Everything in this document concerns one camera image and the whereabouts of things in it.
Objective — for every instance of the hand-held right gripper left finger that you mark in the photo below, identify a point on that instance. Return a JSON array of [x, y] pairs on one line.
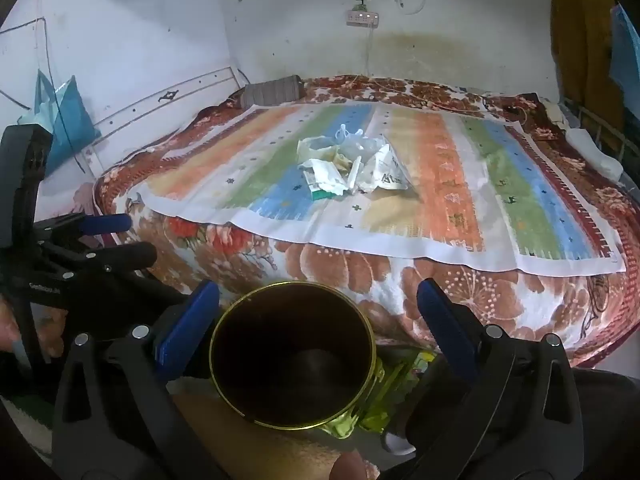
[[186, 330]]

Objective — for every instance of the clear plastic bag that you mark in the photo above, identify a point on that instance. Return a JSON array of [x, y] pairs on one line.
[[369, 146]]

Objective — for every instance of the green yellow plastic bag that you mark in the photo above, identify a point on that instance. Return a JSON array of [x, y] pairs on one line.
[[395, 385]]

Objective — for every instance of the blue plastic bag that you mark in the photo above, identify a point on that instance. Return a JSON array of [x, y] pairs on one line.
[[65, 115]]

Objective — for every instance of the white medicine box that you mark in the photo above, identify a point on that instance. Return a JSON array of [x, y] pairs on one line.
[[324, 191]]

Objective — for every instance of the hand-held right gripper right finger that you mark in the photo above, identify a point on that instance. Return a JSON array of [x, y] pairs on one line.
[[447, 327]]

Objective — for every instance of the crumpled white paper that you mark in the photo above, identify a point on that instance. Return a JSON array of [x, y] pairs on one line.
[[320, 170]]

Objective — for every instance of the white headboard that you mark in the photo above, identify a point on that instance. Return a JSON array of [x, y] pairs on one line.
[[150, 105]]

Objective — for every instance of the person's left hand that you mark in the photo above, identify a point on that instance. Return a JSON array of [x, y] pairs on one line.
[[6, 322]]

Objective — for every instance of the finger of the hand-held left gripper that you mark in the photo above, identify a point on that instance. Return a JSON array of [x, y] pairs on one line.
[[107, 223], [125, 256]]

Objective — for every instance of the white cloth bundle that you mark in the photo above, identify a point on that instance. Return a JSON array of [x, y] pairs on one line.
[[592, 150]]

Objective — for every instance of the metal rack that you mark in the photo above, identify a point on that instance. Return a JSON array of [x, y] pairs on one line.
[[600, 130]]

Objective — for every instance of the grey pillow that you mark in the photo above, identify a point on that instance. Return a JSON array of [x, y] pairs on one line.
[[272, 91]]

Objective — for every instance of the yellow brown hanging cloth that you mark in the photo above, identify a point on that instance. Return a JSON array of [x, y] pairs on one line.
[[580, 45]]

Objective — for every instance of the striped colourful cloth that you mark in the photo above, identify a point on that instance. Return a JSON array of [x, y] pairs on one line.
[[450, 185]]

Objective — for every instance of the dark bin with gold rim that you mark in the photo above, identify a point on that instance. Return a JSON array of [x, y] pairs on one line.
[[292, 360]]

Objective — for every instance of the gold foil wrapper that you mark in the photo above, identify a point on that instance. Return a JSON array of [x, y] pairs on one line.
[[342, 160]]

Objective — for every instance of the white power strip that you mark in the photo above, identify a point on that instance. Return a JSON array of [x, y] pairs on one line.
[[362, 18]]

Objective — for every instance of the red floral blanket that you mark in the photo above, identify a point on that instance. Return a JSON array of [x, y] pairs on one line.
[[325, 267]]

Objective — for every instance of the cream wrapper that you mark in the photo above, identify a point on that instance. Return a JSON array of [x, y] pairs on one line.
[[310, 147]]

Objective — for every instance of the blue patterned curtain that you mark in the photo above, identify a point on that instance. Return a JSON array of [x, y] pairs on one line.
[[626, 60]]

